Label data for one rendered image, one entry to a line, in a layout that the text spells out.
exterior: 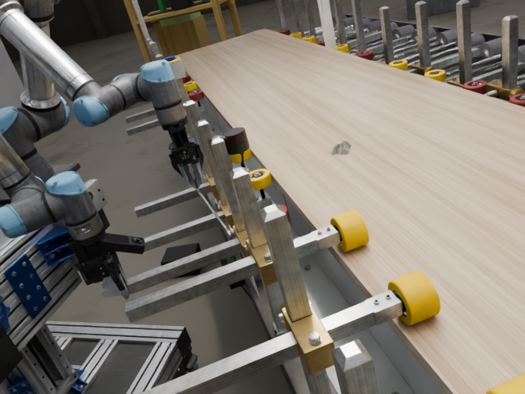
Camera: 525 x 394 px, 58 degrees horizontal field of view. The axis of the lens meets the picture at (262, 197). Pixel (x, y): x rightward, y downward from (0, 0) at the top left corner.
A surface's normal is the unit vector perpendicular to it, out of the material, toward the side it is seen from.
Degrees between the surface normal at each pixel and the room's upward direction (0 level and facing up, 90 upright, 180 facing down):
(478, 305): 0
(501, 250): 0
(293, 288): 90
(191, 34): 90
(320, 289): 0
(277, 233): 90
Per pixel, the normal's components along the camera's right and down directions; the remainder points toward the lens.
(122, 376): -0.24, -0.85
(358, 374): 0.28, 0.40
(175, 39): -0.29, 0.51
